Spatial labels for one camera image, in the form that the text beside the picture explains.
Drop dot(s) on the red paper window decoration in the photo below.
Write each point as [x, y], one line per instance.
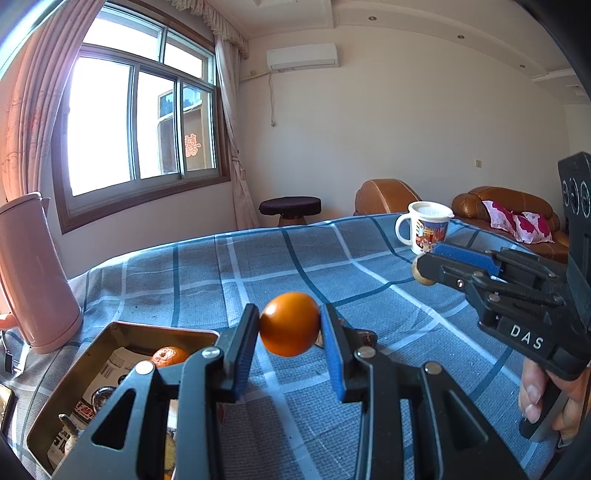
[192, 146]

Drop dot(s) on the white air conditioner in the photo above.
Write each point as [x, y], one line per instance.
[302, 56]

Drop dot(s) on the white printed mug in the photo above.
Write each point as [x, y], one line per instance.
[427, 235]

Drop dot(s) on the small olive brown fruit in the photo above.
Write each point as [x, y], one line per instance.
[421, 274]

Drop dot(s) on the small black clip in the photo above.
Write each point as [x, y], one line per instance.
[9, 362]

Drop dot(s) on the printed paper sheet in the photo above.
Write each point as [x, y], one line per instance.
[122, 364]

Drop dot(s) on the brown leather sofa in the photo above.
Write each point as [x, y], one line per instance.
[471, 205]

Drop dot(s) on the person's right hand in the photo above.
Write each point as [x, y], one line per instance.
[533, 387]

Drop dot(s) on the large bumpy orange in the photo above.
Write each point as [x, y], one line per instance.
[171, 357]

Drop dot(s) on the glossy dark brown date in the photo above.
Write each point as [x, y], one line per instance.
[364, 337]

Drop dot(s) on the dark round stool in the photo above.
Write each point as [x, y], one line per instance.
[290, 206]

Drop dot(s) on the brown leather armchair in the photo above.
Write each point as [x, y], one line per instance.
[383, 198]

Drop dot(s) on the pink thermos jug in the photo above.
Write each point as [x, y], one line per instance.
[37, 277]

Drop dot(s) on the pink curtain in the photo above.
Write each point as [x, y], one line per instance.
[37, 92]
[240, 161]

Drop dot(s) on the pink curtain valance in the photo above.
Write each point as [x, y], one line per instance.
[226, 27]

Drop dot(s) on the blue plaid tablecloth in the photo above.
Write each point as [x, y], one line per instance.
[300, 263]

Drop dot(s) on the white air conditioner pipe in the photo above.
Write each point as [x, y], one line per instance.
[273, 97]

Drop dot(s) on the rectangular metal tin box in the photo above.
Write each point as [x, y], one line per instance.
[138, 330]

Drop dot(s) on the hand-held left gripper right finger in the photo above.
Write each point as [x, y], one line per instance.
[334, 355]

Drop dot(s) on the pink floral pillow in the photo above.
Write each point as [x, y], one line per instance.
[521, 226]

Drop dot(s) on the dark brown round fruit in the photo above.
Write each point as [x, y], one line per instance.
[102, 399]

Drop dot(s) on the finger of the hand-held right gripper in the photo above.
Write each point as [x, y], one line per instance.
[448, 274]
[466, 256]

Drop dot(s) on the brown framed window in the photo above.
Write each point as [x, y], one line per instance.
[115, 115]

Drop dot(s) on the small smooth orange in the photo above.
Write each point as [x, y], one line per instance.
[291, 323]

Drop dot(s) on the white mug lid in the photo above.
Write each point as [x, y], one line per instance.
[431, 210]

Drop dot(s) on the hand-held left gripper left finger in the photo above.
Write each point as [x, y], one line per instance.
[240, 355]

